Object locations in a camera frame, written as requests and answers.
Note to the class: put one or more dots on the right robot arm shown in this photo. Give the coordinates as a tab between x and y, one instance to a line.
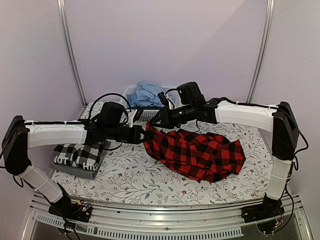
278	119

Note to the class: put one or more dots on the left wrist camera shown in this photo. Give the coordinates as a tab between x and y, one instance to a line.
113	114

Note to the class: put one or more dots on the folded grey shirt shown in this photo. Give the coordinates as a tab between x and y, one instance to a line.
81	173

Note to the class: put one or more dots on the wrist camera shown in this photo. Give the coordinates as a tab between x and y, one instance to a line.
189	94
113	114

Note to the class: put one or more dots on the aluminium front rail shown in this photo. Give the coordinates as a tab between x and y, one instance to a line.
119	221

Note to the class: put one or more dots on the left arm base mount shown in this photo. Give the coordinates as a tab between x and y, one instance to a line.
74	210

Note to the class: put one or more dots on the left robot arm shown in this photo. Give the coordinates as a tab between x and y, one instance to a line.
23	135

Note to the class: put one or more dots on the blue shirt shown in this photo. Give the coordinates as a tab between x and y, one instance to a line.
145	95

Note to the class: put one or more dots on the white plastic basket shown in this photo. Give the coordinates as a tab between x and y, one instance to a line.
149	112

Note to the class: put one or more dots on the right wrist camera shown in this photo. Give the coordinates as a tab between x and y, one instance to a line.
189	94

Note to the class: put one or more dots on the floral tablecloth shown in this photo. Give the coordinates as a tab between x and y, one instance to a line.
128	175

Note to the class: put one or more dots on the left aluminium post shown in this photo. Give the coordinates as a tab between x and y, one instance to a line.
61	6

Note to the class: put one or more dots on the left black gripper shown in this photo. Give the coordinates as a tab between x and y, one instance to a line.
138	130

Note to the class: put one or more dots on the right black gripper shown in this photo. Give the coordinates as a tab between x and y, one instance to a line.
164	115

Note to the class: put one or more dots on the folded black white plaid shirt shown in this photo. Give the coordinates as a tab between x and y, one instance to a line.
86	157

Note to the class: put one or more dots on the right aluminium post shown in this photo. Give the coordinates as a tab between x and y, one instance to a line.
262	49

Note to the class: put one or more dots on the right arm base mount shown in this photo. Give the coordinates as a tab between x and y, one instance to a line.
270	212

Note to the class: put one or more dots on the red black plaid shirt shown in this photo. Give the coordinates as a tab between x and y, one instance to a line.
198	156

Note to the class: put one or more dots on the aluminium post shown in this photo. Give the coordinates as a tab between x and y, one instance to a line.
61	6
262	49

